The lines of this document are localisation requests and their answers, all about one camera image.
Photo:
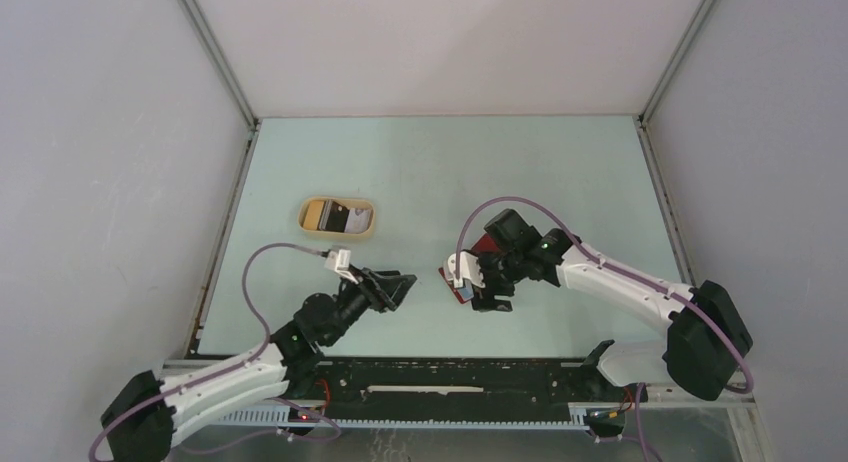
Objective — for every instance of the controller board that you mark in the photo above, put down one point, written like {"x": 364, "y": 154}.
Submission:
{"x": 304, "y": 416}
{"x": 609, "y": 417}

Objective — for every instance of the white cable duct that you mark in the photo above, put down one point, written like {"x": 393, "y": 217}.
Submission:
{"x": 276, "y": 415}

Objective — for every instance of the red leather card holder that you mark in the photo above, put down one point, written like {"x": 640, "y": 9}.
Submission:
{"x": 484, "y": 245}

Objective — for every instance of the black credit card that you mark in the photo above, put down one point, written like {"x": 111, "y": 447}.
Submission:
{"x": 334, "y": 217}

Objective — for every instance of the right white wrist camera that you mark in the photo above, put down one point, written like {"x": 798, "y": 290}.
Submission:
{"x": 466, "y": 267}

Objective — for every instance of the left controller board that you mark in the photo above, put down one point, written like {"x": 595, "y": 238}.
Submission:
{"x": 304, "y": 416}

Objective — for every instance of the right controller board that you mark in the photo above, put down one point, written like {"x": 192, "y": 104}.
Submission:
{"x": 609, "y": 417}

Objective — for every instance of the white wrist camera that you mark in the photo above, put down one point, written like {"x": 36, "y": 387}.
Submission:
{"x": 466, "y": 267}
{"x": 337, "y": 260}

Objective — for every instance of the white grey credit card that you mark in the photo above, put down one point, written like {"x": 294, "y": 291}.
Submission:
{"x": 358, "y": 220}

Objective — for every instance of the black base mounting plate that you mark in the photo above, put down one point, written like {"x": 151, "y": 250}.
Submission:
{"x": 456, "y": 389}

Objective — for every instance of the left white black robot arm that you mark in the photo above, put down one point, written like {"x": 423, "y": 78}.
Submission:
{"x": 151, "y": 415}

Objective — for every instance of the beige oval tray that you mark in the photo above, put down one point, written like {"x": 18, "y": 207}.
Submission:
{"x": 350, "y": 203}

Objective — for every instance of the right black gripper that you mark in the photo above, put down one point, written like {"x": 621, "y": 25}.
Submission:
{"x": 484, "y": 300}

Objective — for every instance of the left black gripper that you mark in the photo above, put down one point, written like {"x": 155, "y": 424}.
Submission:
{"x": 383, "y": 292}

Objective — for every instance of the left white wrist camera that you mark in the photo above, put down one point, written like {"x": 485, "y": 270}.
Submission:
{"x": 337, "y": 260}

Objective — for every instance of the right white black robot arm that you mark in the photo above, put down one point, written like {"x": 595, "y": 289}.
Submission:
{"x": 702, "y": 339}

